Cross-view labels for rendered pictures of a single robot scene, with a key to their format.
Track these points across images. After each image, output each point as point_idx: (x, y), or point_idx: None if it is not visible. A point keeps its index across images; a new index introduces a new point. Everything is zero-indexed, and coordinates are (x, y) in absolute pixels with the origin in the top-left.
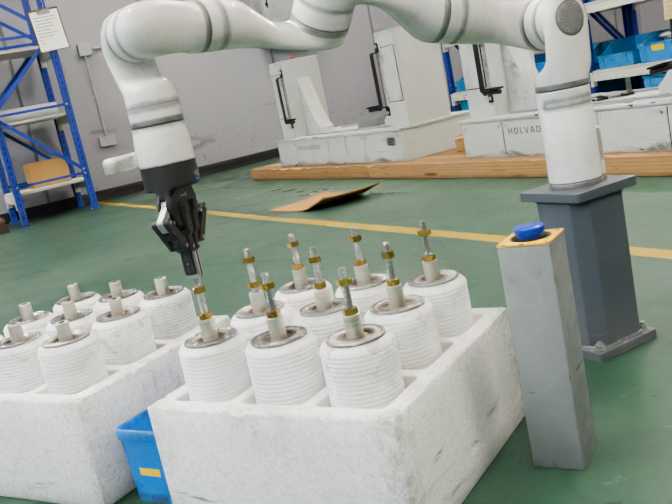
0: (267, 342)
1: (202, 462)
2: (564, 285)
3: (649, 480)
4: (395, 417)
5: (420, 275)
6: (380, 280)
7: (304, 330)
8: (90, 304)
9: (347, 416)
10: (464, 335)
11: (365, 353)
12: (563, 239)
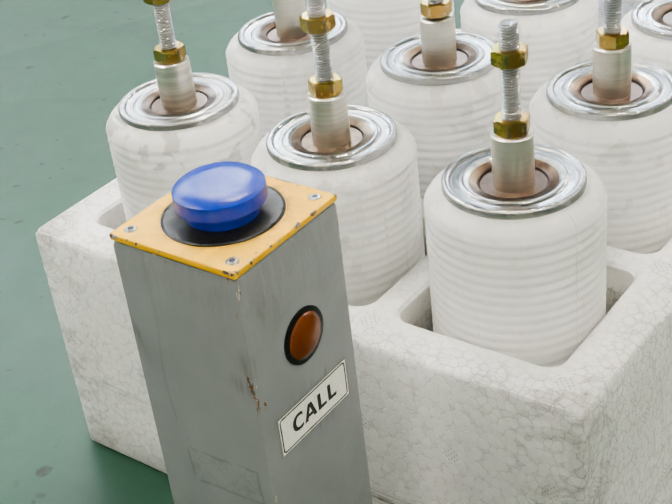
0: (264, 23)
1: None
2: (193, 383)
3: None
4: (42, 232)
5: (566, 160)
6: (592, 108)
7: (281, 48)
8: None
9: (103, 187)
10: (393, 324)
11: (106, 125)
12: (217, 294)
